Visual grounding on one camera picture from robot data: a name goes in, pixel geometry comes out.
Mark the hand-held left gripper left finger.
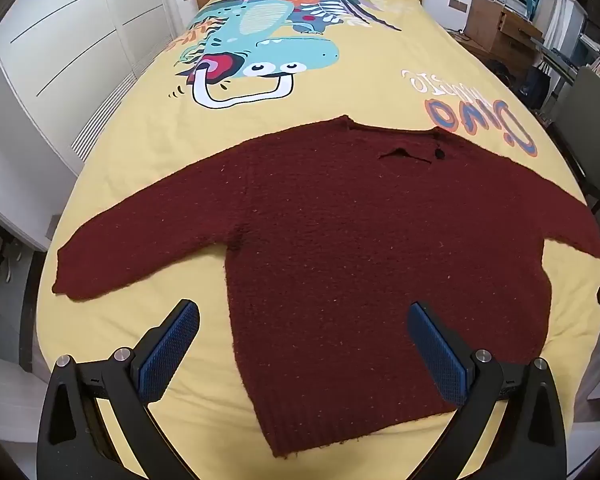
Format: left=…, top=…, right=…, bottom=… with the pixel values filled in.
left=36, top=299, right=201, bottom=480

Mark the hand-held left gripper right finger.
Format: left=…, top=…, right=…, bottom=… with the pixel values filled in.
left=406, top=302, right=567, bottom=480

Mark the dark red knit sweater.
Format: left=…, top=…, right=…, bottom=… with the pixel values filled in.
left=51, top=115, right=600, bottom=459

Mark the grey-green chair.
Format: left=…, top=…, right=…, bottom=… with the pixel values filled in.
left=555, top=66, right=600, bottom=216

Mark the yellow dinosaur print bedsheet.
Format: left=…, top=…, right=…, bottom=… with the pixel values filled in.
left=30, top=0, right=600, bottom=480

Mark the dark bag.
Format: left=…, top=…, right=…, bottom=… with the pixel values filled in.
left=520, top=62, right=551, bottom=102

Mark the wooden cabinet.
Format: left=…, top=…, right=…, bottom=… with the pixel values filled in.
left=465, top=0, right=543, bottom=68

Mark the white wardrobe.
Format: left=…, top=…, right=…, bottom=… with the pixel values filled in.
left=0, top=0, right=201, bottom=176

